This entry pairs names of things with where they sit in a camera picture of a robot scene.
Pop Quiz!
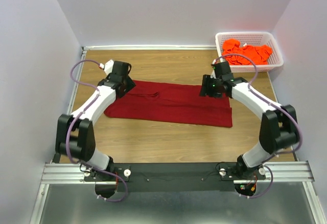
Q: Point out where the dark red t-shirt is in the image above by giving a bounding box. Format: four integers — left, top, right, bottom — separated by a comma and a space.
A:
104, 81, 232, 128

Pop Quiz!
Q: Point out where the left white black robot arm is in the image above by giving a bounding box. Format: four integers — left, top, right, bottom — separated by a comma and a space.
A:
55, 60, 135, 178

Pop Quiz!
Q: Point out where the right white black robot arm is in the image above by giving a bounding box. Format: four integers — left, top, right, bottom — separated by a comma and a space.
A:
200, 61, 302, 178

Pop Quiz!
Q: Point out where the orange t-shirt in basket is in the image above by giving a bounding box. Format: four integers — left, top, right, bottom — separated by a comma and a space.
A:
222, 39, 273, 65

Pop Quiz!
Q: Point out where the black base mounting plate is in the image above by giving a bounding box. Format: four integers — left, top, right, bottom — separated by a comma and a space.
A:
84, 162, 266, 197

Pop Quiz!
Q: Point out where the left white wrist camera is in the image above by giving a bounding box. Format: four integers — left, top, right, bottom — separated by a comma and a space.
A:
99, 59, 114, 74

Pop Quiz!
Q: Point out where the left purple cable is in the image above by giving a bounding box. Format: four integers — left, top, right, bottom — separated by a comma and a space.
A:
65, 60, 128, 202

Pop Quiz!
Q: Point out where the purple cable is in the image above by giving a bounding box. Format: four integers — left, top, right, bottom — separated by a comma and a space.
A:
212, 55, 303, 199
65, 60, 128, 202

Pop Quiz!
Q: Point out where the aluminium back rail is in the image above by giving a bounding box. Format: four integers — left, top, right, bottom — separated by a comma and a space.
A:
82, 44, 216, 51

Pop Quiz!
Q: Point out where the aluminium rail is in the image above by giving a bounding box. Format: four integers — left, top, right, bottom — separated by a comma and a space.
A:
267, 71, 298, 161
41, 161, 314, 184
82, 44, 216, 51
51, 46, 87, 163

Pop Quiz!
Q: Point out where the aluminium right side rail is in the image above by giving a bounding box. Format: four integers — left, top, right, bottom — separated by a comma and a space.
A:
267, 71, 298, 161

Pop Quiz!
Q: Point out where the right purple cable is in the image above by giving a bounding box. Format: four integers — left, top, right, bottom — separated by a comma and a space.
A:
212, 55, 303, 199

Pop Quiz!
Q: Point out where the aluminium left side rail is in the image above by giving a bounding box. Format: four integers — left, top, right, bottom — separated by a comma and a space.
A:
51, 46, 87, 163

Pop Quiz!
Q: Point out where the aluminium front rail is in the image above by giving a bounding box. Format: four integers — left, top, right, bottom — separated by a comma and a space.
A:
41, 161, 314, 184

